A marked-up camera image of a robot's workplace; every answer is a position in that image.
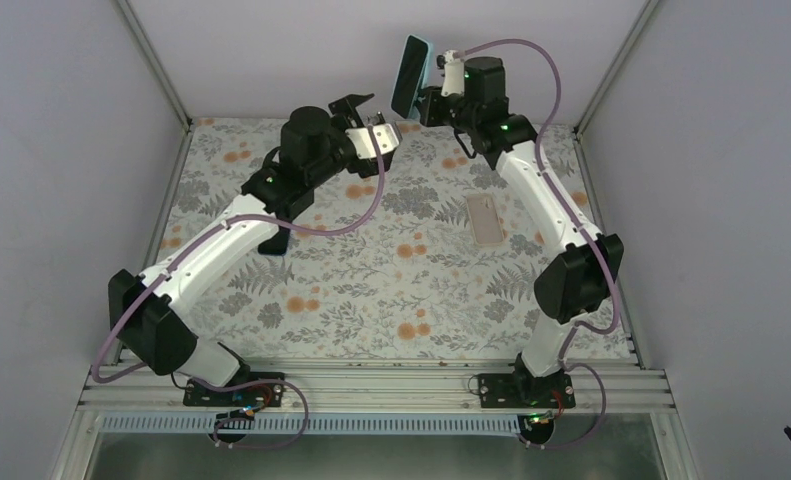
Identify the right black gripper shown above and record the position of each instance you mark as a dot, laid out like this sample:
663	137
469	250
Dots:
428	111

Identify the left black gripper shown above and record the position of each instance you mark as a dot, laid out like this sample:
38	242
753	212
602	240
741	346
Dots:
349	115

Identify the black phone light-blue case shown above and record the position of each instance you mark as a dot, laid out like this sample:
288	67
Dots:
412	77

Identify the beige phone case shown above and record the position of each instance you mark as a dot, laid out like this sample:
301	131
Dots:
484	220

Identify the blue phone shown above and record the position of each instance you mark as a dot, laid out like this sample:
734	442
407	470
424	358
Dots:
277	245

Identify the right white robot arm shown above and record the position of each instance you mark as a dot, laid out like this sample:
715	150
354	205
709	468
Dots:
577	290

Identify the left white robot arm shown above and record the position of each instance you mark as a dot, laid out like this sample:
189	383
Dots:
147	309

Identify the floral patterned table mat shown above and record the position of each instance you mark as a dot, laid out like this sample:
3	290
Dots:
388	271

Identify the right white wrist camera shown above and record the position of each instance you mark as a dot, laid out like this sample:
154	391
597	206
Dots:
452	67

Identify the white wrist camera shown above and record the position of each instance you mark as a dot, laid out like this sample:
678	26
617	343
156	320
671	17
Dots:
452	67
368	141

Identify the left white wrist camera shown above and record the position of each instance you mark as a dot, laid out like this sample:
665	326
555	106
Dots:
368	141

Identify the right aluminium frame post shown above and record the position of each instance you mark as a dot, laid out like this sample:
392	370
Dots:
646	13

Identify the aluminium frame post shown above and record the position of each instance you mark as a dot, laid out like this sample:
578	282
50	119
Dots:
646	13
154	63

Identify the left aluminium frame post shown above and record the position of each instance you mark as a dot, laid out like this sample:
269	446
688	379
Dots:
154	63

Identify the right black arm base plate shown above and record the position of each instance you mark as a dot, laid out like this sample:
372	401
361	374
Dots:
510	390

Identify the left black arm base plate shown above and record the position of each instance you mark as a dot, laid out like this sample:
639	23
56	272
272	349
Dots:
265	395

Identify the aluminium front rail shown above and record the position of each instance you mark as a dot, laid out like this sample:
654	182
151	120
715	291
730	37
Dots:
398	386

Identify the light-blue slotted cable duct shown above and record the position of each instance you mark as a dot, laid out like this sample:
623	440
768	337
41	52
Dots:
503	425

